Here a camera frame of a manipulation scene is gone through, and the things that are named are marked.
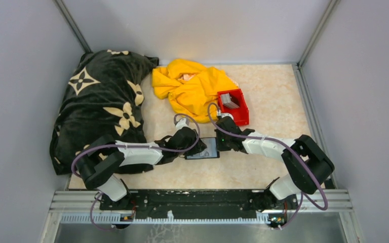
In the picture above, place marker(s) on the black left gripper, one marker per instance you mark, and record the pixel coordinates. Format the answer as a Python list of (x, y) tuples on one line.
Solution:
[(200, 147)]

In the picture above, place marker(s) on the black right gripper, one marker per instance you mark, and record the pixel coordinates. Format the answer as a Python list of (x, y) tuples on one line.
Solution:
[(220, 147)]

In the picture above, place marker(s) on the white patterned credit card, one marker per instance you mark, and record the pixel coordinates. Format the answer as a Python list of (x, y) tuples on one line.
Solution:
[(204, 154)]

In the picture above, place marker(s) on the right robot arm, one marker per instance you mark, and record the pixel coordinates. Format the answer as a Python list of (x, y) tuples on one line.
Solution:
[(307, 164)]

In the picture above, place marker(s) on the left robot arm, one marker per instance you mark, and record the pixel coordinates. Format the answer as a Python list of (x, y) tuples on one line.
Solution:
[(98, 165)]

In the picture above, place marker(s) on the red plastic bin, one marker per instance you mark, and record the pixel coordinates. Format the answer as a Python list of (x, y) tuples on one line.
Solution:
[(241, 115)]

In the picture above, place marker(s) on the yellow jacket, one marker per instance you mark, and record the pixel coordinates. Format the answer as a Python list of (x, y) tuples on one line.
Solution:
[(190, 87)]

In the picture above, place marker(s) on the black floral blanket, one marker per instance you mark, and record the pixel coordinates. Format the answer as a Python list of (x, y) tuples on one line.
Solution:
[(103, 97)]

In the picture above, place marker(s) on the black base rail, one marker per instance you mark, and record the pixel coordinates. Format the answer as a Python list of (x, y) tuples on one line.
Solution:
[(198, 204)]

